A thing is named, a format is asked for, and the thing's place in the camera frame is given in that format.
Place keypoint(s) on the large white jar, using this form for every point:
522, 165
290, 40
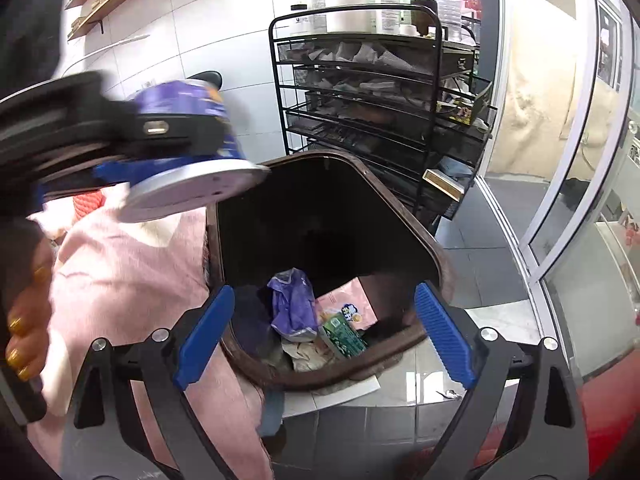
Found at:
347, 10

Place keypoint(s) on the green wrapper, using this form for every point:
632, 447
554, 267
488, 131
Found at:
345, 340

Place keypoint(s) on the purple can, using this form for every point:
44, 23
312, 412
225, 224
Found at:
200, 185

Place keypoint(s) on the white paper sheet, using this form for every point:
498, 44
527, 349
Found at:
350, 392

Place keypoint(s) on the dark brown bin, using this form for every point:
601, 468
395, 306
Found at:
325, 210

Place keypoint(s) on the black stool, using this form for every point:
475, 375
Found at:
210, 77

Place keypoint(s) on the small black-lidded jar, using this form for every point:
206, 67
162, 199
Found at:
299, 22

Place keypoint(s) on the person's left hand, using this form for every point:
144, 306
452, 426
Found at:
30, 310

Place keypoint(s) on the purple plastic packet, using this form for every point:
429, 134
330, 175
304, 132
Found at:
292, 300

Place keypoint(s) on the framed poster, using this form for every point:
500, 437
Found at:
610, 50

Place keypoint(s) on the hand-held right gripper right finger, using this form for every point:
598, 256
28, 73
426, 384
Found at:
445, 335

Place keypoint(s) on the red foam fruit net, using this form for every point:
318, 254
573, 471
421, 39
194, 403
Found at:
87, 205

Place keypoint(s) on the black metal cart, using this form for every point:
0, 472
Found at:
350, 55

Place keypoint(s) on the pink polka-dot blanket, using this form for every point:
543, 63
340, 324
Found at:
125, 270

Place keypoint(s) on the pink printed plastic packet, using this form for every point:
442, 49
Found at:
345, 295

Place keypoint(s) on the clear plastic bottle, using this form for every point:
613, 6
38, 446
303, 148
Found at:
450, 5

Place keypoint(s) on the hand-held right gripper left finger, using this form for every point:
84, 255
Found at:
205, 335

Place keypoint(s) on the glass sliding door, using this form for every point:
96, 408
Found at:
550, 110

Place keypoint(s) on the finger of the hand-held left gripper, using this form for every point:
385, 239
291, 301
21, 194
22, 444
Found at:
170, 132
125, 172

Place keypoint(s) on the dark brown pump bottle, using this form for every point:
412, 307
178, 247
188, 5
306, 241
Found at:
425, 7

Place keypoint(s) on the flat gold box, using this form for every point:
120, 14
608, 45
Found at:
442, 182

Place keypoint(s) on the red garment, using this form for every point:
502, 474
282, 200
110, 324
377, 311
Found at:
610, 420

